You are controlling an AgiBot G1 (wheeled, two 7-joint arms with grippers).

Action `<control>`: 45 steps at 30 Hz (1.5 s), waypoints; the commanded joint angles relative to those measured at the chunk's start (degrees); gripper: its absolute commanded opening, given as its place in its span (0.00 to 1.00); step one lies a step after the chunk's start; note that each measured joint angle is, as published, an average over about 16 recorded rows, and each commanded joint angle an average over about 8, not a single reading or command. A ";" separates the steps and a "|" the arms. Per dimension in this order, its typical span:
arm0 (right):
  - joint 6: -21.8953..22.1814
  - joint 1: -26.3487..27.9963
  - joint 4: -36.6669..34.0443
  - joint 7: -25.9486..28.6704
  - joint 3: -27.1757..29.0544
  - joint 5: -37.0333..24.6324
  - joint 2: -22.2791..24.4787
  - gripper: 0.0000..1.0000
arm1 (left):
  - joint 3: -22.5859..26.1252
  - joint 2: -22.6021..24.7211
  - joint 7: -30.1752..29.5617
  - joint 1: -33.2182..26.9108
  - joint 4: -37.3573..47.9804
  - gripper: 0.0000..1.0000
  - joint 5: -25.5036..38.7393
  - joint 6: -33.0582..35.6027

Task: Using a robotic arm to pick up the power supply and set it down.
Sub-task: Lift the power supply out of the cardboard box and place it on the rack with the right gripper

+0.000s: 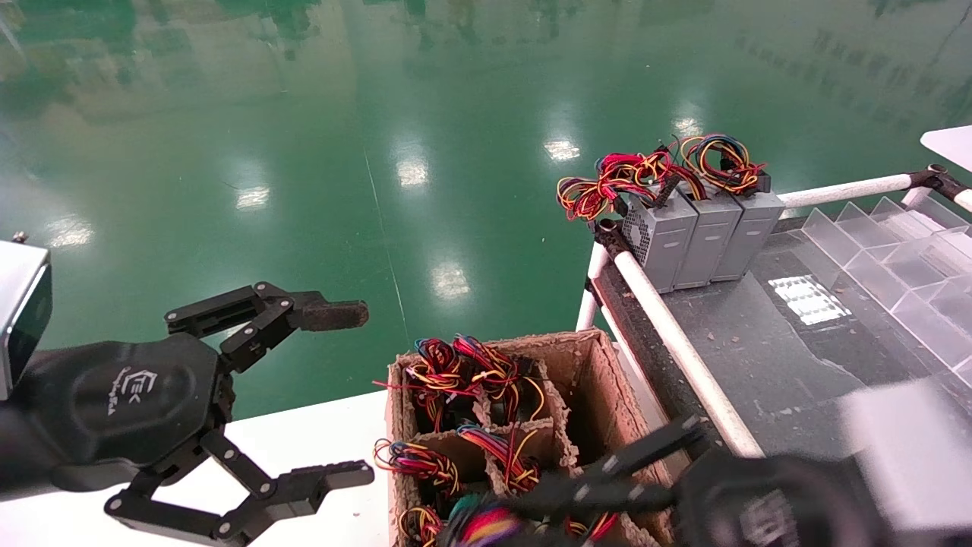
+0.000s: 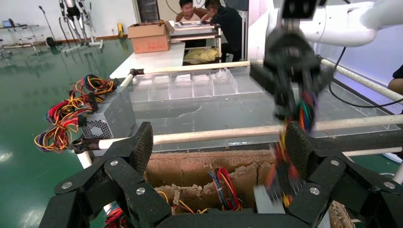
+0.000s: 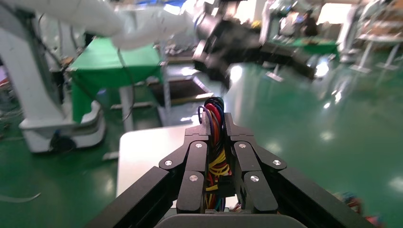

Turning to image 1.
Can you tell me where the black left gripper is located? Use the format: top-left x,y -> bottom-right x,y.
14,334 -> 375,546

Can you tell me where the white frame leg pipe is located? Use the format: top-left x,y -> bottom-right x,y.
575,243 -> 611,333

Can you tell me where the white flat panel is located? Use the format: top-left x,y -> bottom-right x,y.
920,125 -> 972,172

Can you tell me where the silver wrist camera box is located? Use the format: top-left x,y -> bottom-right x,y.
0,232 -> 52,401
839,378 -> 972,536

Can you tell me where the left gripper finger worn pad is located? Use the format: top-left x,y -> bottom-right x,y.
165,282 -> 371,373

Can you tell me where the brown cardboard divider box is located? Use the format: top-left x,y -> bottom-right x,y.
386,329 -> 703,547

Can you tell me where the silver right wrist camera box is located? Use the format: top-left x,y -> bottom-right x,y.
839,378 -> 972,536

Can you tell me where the whitish frame rail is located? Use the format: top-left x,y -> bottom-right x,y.
614,342 -> 688,453

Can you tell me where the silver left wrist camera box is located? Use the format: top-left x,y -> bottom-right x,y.
0,232 -> 52,401

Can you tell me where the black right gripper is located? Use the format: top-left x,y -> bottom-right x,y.
497,414 -> 906,547

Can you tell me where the clear acrylic divider tray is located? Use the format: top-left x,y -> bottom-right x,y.
790,196 -> 972,388

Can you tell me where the black pipe connector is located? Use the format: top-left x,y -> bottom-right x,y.
907,163 -> 972,200
592,218 -> 635,267

